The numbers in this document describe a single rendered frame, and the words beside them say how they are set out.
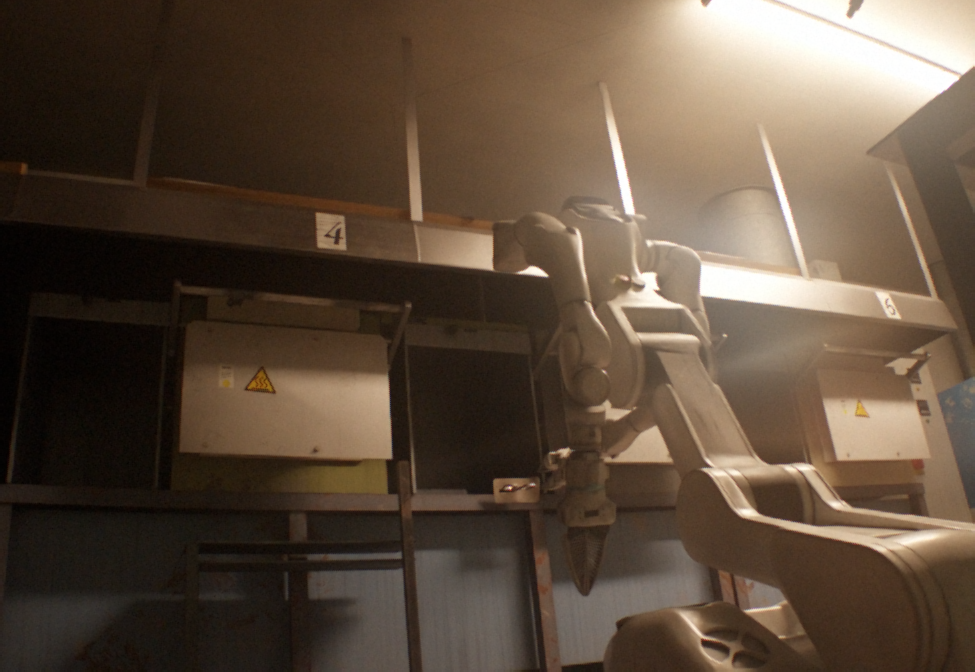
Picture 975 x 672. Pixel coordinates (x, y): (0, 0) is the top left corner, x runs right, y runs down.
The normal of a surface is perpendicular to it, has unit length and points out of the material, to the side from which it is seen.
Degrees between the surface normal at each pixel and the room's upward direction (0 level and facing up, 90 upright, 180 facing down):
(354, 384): 90
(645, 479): 90
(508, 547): 90
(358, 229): 80
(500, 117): 180
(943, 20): 180
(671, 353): 66
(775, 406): 90
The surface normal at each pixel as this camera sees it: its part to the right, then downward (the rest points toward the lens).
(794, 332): -0.92, -0.08
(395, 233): 0.36, -0.57
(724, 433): 0.19, -0.75
